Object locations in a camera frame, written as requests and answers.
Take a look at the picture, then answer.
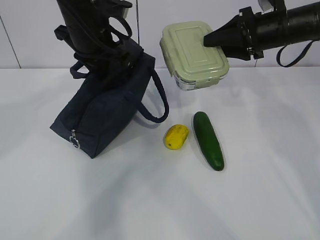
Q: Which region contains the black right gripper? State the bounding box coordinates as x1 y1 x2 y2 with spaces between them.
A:
203 6 264 61

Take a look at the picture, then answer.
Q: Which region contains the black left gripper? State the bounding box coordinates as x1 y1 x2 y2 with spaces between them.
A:
86 42 134 83

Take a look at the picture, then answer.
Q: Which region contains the navy blue lunch bag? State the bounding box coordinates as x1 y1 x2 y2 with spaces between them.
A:
50 39 169 158

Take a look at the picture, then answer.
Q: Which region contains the glass container with green lid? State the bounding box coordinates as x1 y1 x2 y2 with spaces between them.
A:
159 21 230 91

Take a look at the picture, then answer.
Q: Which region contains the yellow lemon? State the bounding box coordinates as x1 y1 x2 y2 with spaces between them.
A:
164 124 189 150

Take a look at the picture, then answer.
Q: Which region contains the green cucumber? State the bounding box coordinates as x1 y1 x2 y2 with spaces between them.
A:
193 111 225 172

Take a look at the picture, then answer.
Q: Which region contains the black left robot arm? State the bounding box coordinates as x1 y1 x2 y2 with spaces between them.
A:
54 0 133 79

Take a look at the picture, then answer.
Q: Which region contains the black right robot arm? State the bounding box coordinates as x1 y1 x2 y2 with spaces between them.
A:
203 0 320 68

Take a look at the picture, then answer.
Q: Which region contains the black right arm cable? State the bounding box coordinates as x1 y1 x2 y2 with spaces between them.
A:
276 39 315 68

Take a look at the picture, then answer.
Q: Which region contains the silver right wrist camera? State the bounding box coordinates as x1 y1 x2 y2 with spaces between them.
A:
258 0 275 13

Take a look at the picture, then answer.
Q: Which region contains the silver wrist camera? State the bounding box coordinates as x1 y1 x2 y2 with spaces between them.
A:
113 0 133 19
258 0 275 13

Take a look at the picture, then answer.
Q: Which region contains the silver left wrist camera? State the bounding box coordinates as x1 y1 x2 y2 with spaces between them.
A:
113 0 133 19

